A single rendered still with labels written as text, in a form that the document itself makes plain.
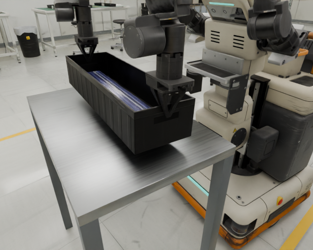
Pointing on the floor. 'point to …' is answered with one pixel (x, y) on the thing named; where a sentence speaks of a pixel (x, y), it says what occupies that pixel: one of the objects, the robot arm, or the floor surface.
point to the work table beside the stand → (119, 164)
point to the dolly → (144, 10)
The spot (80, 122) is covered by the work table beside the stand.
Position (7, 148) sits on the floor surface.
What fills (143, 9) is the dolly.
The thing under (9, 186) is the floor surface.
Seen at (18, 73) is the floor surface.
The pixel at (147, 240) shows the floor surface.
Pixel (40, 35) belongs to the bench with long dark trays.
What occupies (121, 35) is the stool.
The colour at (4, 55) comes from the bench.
